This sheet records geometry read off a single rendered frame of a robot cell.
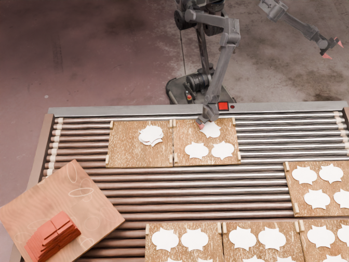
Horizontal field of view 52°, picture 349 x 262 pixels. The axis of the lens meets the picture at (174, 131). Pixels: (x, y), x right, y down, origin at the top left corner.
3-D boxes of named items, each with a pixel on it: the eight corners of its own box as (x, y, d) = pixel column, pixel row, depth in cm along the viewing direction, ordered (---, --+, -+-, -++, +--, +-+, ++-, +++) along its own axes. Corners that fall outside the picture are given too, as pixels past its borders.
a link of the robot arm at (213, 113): (217, 93, 221) (206, 94, 216) (227, 106, 214) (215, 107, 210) (210, 108, 228) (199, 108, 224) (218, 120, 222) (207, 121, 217)
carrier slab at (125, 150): (111, 122, 243) (111, 121, 242) (172, 121, 243) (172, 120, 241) (106, 168, 223) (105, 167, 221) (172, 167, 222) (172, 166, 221)
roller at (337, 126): (54, 130, 244) (52, 129, 239) (343, 123, 243) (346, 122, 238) (54, 137, 243) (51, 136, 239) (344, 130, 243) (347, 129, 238)
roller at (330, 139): (51, 142, 238) (49, 141, 233) (347, 135, 237) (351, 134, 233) (51, 149, 238) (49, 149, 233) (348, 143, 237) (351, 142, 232)
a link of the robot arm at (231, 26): (245, 18, 196) (231, 16, 191) (240, 43, 201) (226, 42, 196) (198, 9, 231) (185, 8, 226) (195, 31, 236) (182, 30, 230)
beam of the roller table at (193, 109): (51, 112, 257) (49, 107, 253) (343, 105, 256) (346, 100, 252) (49, 121, 252) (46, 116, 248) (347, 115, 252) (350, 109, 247)
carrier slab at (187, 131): (172, 121, 243) (172, 119, 242) (233, 119, 243) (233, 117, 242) (174, 166, 223) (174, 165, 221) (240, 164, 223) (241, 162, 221)
